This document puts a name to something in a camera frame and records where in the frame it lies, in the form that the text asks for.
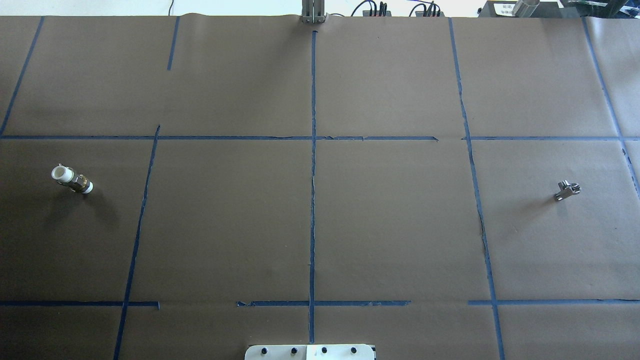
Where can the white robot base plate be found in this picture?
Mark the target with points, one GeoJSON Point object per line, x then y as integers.
{"type": "Point", "coordinates": [357, 351]}

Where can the brown paper table cover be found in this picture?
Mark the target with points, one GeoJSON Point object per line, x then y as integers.
{"type": "Point", "coordinates": [260, 181]}

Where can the chrome tee pipe fitting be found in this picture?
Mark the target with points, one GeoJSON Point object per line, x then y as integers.
{"type": "Point", "coordinates": [566, 189]}

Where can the black power strip left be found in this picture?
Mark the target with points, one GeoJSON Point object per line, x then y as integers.
{"type": "Point", "coordinates": [376, 9]}

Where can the black box with metal cylinder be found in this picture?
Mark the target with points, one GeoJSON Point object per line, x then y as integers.
{"type": "Point", "coordinates": [520, 9]}

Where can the aluminium frame post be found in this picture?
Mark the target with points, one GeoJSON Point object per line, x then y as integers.
{"type": "Point", "coordinates": [313, 11]}

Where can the white PPR brass valve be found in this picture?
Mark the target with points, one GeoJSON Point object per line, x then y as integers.
{"type": "Point", "coordinates": [68, 177]}

